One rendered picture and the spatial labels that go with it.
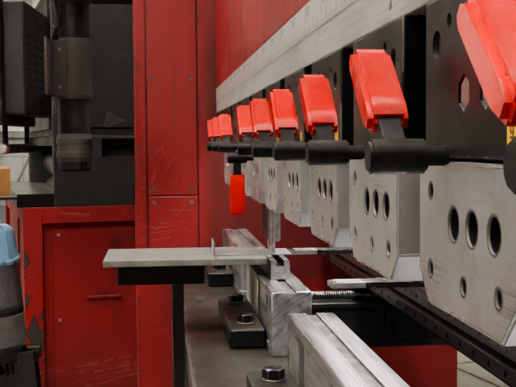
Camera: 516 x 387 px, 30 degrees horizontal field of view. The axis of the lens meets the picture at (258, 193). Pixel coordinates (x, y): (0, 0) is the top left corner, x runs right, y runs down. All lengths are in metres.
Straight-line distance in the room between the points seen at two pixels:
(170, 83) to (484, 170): 2.07
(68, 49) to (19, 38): 0.39
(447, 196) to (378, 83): 0.08
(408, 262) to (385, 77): 0.13
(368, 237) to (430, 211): 0.16
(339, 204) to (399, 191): 0.20
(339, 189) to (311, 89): 0.10
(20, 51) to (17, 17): 0.09
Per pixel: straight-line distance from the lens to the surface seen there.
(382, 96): 0.52
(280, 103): 0.93
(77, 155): 3.03
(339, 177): 0.79
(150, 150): 2.48
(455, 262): 0.49
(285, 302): 1.41
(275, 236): 1.60
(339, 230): 0.80
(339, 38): 0.81
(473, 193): 0.46
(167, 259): 1.55
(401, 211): 0.60
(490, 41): 0.34
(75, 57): 3.04
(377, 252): 0.65
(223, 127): 1.71
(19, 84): 2.67
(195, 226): 2.49
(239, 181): 1.47
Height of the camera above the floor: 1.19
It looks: 3 degrees down
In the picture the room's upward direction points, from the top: straight up
